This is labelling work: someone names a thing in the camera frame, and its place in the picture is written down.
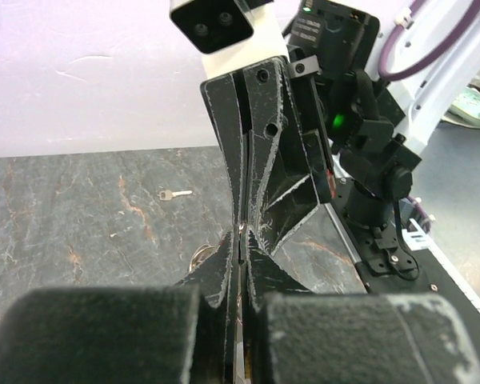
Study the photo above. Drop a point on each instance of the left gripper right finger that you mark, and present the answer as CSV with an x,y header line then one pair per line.
x,y
292,335

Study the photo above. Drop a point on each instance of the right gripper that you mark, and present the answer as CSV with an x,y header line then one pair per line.
x,y
360,117

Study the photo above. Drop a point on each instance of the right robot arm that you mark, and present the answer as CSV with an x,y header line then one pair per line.
x,y
425,51

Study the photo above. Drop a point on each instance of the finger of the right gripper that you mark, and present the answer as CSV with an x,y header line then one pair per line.
x,y
228,107

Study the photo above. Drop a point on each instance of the loose silver key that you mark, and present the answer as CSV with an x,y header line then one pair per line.
x,y
166,195

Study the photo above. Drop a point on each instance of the keyring with keys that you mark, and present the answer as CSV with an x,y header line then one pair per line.
x,y
201,254

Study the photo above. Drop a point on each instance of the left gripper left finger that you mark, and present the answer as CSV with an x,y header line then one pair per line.
x,y
129,334

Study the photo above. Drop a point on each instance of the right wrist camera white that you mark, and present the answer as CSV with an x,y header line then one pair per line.
x,y
230,34

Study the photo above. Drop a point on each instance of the green object beyond enclosure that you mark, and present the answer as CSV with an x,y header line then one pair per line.
x,y
465,109

